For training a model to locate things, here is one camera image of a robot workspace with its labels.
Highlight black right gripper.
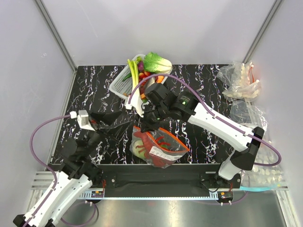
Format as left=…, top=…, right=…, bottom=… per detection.
left=134, top=104, right=169, bottom=133

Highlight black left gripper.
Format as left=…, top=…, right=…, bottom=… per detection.
left=82, top=110, right=132, bottom=157

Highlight red toy lobster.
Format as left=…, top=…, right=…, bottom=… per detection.
left=132, top=131, right=174, bottom=168

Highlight round green cabbage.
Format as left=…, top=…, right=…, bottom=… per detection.
left=131, top=140, right=147, bottom=159

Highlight clear zip bag orange zipper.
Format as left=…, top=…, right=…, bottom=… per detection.
left=130, top=126, right=189, bottom=168

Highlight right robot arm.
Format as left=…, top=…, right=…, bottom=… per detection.
left=141, top=83, right=264, bottom=188

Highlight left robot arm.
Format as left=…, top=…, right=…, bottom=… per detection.
left=13, top=110, right=131, bottom=227

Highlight teal zip bag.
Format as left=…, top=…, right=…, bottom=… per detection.
left=239, top=184, right=281, bottom=192

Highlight grey toy fish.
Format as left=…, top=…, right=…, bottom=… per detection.
left=146, top=78, right=155, bottom=88

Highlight white plastic basket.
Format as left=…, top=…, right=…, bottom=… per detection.
left=109, top=54, right=172, bottom=99

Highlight orange carrot piece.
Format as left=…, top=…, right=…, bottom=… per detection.
left=156, top=76, right=165, bottom=83

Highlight red lychee cluster toy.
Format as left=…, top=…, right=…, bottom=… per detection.
left=139, top=71, right=151, bottom=81

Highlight green chili pepper toy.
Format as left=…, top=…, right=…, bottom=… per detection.
left=122, top=73, right=132, bottom=81

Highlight purple onion toy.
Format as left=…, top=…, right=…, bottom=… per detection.
left=137, top=61, right=144, bottom=72

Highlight napa cabbage toy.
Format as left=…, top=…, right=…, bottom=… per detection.
left=143, top=52, right=172, bottom=74

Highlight green leek toy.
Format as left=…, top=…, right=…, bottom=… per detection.
left=127, top=59, right=139, bottom=90

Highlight pile of clear bags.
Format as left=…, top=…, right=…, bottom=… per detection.
left=216, top=62, right=285, bottom=187

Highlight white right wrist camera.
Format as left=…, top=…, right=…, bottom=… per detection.
left=125, top=94, right=144, bottom=117

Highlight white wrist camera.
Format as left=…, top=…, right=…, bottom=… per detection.
left=125, top=94, right=144, bottom=117
left=77, top=110, right=94, bottom=131

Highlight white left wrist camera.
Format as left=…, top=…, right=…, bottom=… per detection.
left=77, top=110, right=94, bottom=131

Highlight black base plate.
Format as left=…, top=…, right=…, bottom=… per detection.
left=94, top=163, right=240, bottom=190

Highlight white slotted cable duct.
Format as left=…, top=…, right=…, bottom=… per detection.
left=78, top=190, right=221, bottom=200

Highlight purple floor cable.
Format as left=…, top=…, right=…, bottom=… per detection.
left=59, top=202, right=99, bottom=225

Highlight aluminium frame post left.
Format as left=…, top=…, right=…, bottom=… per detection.
left=34, top=0, right=78, bottom=73

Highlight aluminium frame post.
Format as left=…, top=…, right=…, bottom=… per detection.
left=34, top=0, right=78, bottom=73
left=242, top=0, right=284, bottom=63

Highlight aluminium frame post right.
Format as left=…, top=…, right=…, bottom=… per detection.
left=242, top=0, right=284, bottom=63

